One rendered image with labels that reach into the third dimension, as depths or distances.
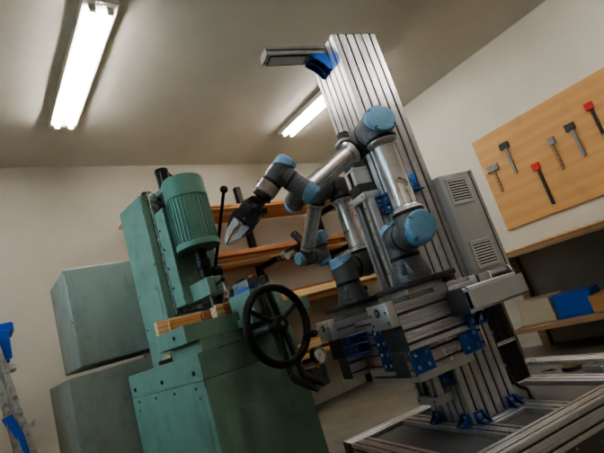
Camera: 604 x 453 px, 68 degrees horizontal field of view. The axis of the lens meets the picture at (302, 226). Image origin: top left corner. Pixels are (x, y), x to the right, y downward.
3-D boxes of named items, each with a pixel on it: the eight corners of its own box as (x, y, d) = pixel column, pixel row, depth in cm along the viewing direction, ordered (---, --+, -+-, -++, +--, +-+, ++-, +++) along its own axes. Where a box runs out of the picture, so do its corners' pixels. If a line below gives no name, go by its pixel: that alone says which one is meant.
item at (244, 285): (249, 289, 159) (244, 274, 161) (232, 297, 167) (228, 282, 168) (276, 283, 169) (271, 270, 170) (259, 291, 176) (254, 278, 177)
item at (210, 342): (201, 351, 148) (199, 340, 149) (173, 361, 162) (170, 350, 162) (288, 325, 176) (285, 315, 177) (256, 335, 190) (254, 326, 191)
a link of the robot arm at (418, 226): (424, 247, 166) (377, 119, 178) (445, 237, 152) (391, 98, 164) (396, 255, 163) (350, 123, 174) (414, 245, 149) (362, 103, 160)
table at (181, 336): (200, 337, 139) (196, 318, 140) (157, 354, 159) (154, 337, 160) (327, 303, 182) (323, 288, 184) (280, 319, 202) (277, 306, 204)
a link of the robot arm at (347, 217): (348, 281, 222) (315, 182, 234) (368, 276, 231) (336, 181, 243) (364, 275, 213) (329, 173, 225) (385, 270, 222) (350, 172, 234)
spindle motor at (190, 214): (190, 244, 169) (172, 170, 176) (170, 259, 181) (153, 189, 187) (228, 241, 182) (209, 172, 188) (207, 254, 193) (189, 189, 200)
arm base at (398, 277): (417, 279, 178) (409, 256, 180) (440, 271, 164) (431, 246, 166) (386, 288, 171) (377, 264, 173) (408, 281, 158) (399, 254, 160)
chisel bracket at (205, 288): (211, 297, 171) (206, 277, 173) (193, 306, 180) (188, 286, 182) (227, 295, 176) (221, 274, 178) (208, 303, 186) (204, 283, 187)
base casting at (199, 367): (202, 381, 144) (195, 352, 146) (130, 399, 182) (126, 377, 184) (298, 346, 176) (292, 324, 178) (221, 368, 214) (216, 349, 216)
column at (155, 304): (176, 360, 177) (137, 194, 192) (152, 368, 191) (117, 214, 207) (222, 346, 193) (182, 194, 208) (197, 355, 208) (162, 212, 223)
